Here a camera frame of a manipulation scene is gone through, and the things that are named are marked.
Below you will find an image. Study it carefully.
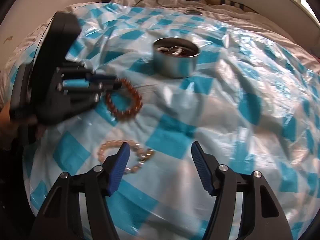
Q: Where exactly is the person's left hand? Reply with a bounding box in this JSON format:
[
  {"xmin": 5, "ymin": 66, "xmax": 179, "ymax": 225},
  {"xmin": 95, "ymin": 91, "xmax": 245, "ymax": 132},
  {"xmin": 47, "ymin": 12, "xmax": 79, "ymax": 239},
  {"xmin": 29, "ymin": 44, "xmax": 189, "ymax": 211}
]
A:
[{"xmin": 0, "ymin": 104, "xmax": 23, "ymax": 150}]

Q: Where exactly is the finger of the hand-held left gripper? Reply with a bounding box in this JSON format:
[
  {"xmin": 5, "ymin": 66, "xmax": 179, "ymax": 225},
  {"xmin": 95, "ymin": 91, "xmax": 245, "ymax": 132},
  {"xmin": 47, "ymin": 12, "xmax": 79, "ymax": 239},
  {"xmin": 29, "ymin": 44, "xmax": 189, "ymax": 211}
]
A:
[
  {"xmin": 57, "ymin": 66, "xmax": 120, "ymax": 84},
  {"xmin": 37, "ymin": 83, "xmax": 122, "ymax": 126}
]

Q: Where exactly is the pink bead bracelet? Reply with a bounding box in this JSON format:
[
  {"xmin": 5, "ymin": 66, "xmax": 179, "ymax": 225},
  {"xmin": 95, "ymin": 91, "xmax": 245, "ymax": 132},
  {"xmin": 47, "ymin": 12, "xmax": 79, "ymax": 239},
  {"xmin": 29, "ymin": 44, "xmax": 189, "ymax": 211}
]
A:
[{"xmin": 97, "ymin": 140, "xmax": 155, "ymax": 174}]

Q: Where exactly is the round metal tin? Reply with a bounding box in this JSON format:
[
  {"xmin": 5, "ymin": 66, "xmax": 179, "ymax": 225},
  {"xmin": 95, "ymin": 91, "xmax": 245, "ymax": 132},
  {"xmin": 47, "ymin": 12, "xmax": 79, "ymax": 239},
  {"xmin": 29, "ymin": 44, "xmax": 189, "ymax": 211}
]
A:
[{"xmin": 152, "ymin": 37, "xmax": 201, "ymax": 79}]

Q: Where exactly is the thin silver bangle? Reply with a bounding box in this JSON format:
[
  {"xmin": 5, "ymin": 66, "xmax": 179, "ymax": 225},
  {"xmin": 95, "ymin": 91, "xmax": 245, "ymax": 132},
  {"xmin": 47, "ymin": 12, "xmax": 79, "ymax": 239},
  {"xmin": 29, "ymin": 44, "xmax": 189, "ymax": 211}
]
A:
[{"xmin": 117, "ymin": 83, "xmax": 158, "ymax": 92}]

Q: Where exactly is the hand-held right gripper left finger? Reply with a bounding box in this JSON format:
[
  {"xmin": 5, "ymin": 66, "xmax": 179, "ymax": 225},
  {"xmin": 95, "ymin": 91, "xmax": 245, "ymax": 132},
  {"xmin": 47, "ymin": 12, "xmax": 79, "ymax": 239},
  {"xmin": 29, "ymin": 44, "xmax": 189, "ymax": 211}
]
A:
[{"xmin": 30, "ymin": 142, "xmax": 131, "ymax": 240}]

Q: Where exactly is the white bead bracelet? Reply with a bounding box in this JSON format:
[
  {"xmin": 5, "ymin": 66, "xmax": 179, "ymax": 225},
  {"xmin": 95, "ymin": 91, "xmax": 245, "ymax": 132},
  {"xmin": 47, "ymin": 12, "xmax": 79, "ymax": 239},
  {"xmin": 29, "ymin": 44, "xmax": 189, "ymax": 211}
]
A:
[{"xmin": 157, "ymin": 45, "xmax": 184, "ymax": 56}]

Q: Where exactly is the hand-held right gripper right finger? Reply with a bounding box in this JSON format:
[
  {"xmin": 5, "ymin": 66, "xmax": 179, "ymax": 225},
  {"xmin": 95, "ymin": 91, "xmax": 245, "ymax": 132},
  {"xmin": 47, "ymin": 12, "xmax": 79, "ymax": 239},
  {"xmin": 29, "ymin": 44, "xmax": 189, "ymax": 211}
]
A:
[{"xmin": 191, "ymin": 141, "xmax": 293, "ymax": 240}]

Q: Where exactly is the brown bead bracelet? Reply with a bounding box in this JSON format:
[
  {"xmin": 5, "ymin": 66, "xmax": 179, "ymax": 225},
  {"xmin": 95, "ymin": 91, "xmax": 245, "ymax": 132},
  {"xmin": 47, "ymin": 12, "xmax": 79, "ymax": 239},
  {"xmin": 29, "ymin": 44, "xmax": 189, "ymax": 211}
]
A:
[{"xmin": 105, "ymin": 78, "xmax": 143, "ymax": 118}]

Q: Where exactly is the dark striped pillow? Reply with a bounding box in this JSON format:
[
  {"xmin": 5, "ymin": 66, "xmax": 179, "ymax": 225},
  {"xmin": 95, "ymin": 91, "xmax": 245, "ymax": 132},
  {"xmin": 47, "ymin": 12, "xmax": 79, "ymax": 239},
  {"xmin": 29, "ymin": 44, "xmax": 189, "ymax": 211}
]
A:
[{"xmin": 217, "ymin": 0, "xmax": 252, "ymax": 13}]

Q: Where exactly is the blue white checked plastic sheet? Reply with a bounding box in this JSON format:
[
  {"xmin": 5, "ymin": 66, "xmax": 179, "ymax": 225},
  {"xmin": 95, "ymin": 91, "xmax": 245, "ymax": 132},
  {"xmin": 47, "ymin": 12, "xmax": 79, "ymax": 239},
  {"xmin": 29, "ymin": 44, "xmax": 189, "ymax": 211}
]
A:
[{"xmin": 10, "ymin": 2, "xmax": 320, "ymax": 240}]

